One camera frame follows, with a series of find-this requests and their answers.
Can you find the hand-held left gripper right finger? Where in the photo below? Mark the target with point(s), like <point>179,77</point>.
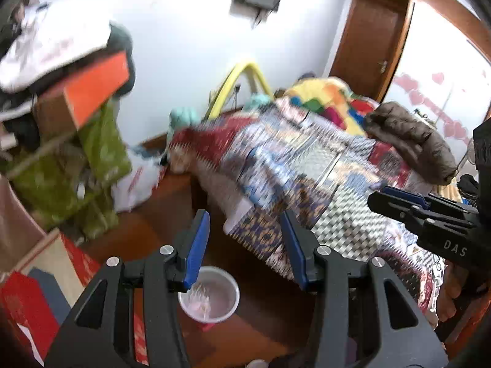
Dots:
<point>293,249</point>

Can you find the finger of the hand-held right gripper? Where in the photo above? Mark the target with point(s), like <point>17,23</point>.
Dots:
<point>406,196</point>
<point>391,207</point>

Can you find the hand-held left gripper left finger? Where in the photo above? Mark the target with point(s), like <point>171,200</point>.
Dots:
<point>197,249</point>

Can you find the person's right hand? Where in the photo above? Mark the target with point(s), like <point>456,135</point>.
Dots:
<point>447,299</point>

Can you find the brown puffer jacket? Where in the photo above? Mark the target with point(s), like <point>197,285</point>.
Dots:
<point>410,138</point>

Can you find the patchwork patterned blanket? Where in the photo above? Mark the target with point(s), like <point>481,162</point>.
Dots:
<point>307,168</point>

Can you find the white plastic bag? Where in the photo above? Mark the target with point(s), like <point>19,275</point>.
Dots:
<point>134,184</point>

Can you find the red floral box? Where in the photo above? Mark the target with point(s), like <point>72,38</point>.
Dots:
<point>82,260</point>

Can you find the colourful block-print blanket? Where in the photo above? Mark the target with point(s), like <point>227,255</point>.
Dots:
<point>326,96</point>

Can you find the teal cloth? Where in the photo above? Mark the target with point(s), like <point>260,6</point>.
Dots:
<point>182,117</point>

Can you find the green patterned cloth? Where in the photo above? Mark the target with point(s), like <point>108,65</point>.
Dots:
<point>103,149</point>

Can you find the glass door with pink stickers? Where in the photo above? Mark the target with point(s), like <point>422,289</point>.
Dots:
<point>441,61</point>

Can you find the brown wooden door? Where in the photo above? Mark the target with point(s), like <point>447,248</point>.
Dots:
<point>368,42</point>

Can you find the yellow curved tube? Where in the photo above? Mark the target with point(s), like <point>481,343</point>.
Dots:
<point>230,80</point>

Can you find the plain red box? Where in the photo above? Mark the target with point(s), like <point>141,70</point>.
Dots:
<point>19,303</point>

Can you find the orange box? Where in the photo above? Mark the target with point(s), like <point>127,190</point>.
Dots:
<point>96,88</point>

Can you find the dark green garment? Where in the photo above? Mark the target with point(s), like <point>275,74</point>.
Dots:
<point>122,46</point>

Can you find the white printed cloth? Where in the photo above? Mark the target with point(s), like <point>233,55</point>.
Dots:
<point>50,42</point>

